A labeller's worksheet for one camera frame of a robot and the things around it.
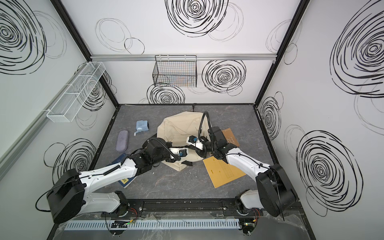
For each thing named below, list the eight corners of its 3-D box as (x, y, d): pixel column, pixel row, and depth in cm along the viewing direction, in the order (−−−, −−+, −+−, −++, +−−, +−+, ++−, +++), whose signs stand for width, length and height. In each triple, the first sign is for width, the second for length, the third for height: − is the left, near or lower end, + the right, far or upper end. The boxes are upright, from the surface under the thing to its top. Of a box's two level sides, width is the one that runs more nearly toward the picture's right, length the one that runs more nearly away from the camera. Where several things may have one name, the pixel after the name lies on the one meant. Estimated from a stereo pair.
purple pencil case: (117, 152, 95) (115, 150, 93) (119, 133, 104) (118, 131, 102) (127, 150, 96) (125, 148, 94) (128, 131, 105) (127, 129, 103)
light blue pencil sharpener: (135, 135, 103) (133, 131, 99) (138, 124, 110) (136, 120, 106) (147, 135, 103) (145, 131, 99) (150, 124, 110) (148, 120, 106)
